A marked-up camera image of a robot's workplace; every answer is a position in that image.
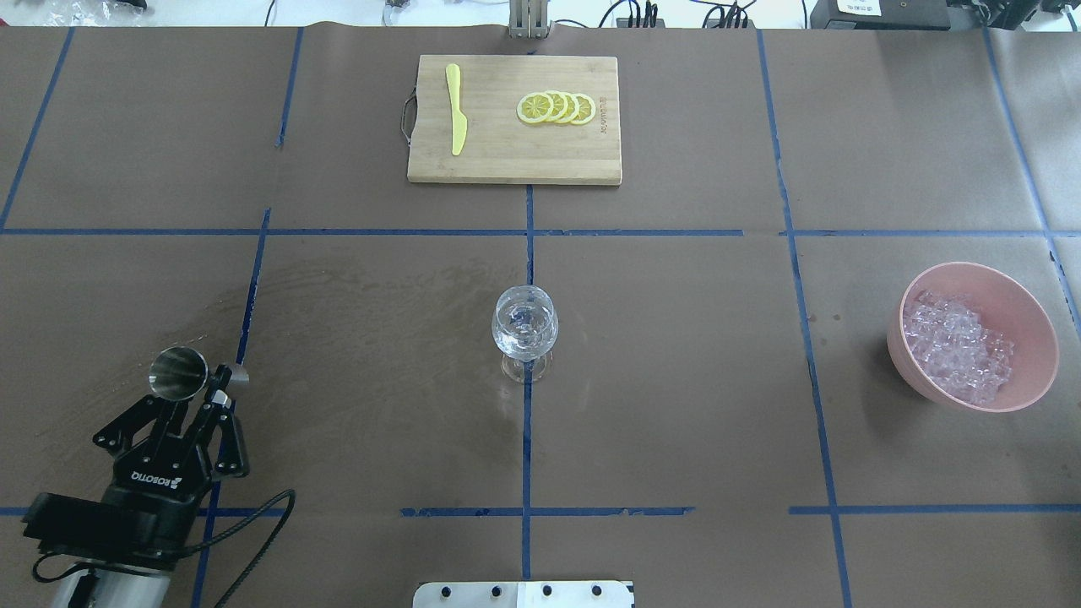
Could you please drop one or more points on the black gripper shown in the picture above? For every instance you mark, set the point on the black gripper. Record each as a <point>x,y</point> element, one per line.
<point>145,500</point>

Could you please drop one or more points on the steel jigger cup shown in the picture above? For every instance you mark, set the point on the steel jigger cup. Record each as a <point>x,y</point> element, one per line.
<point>179,371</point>

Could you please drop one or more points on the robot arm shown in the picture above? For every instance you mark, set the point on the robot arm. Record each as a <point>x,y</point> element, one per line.
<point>140,580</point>

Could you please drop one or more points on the clear wine glass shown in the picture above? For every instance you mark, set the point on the clear wine glass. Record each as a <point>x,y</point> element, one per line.
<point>524,326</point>

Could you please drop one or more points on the clear ice cubes pile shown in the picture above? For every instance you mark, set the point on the clear ice cubes pile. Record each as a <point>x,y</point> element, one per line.
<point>955,350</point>

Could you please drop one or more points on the yellow plastic knife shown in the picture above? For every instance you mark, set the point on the yellow plastic knife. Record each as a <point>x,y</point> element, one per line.
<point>459,121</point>

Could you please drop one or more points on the wooden cutting board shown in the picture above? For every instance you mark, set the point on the wooden cutting board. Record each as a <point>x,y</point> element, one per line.
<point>500,149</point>

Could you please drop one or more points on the clear plastic bag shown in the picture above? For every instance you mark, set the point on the clear plastic bag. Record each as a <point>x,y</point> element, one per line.
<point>92,13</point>

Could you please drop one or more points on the lemon slice leftmost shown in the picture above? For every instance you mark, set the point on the lemon slice leftmost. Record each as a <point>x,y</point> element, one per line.
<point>535,108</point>

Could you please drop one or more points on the lemon slice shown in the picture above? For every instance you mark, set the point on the lemon slice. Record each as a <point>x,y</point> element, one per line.
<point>535,108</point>
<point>571,108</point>
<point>558,106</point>
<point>586,109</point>

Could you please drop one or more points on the lemon slice rightmost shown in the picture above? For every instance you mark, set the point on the lemon slice rightmost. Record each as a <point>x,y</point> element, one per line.
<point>586,109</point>

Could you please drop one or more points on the black box device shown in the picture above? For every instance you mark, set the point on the black box device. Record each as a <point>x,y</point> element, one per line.
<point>880,15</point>

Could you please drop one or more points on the pink bowl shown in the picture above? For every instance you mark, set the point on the pink bowl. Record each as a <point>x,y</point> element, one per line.
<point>1005,306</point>

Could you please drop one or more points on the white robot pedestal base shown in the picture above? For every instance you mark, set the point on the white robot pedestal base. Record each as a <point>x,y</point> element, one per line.
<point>559,593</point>

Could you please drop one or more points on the aluminium frame post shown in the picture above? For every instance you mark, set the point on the aluminium frame post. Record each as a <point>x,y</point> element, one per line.
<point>529,19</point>

